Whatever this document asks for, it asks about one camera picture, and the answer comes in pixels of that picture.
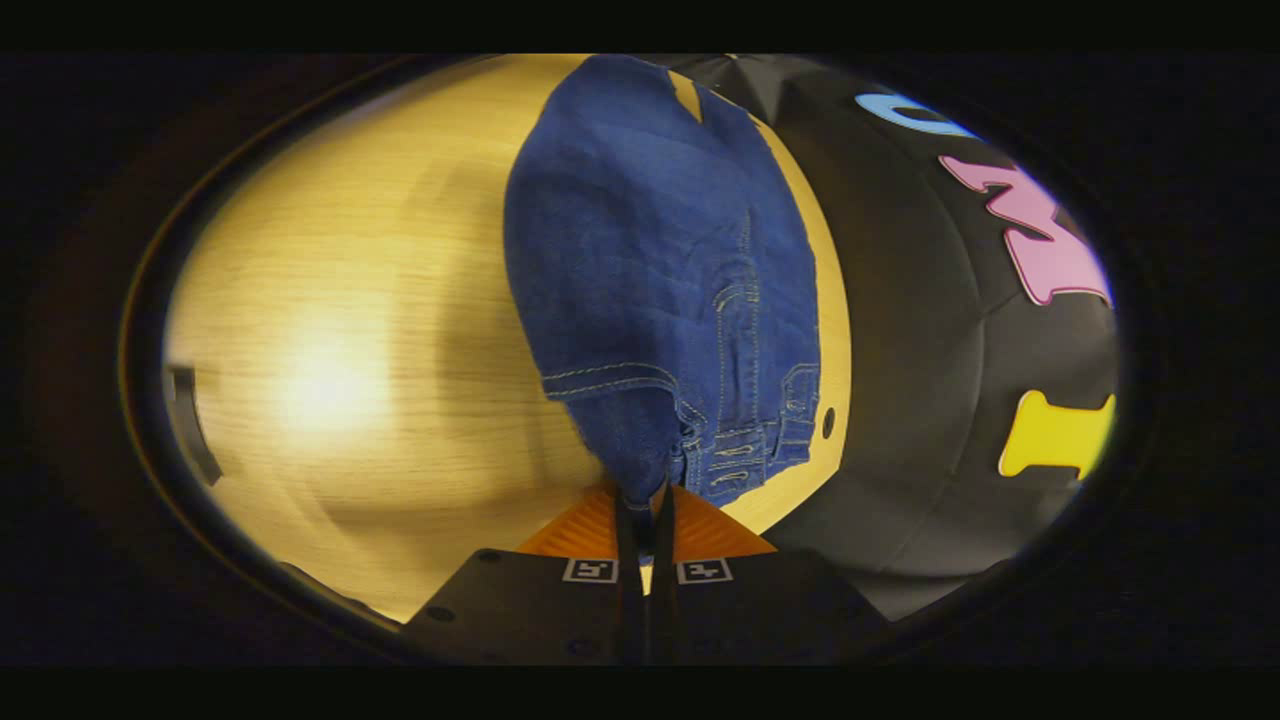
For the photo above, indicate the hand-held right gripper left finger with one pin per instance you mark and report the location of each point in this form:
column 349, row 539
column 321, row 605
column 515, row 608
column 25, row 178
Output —
column 628, row 610

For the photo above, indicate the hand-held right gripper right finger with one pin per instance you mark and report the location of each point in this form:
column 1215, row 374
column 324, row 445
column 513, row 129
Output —
column 665, row 610

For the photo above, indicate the blue denim jeans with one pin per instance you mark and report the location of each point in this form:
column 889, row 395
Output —
column 650, row 280

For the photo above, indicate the black backdrop cloth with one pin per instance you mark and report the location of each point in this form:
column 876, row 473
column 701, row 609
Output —
column 920, row 400

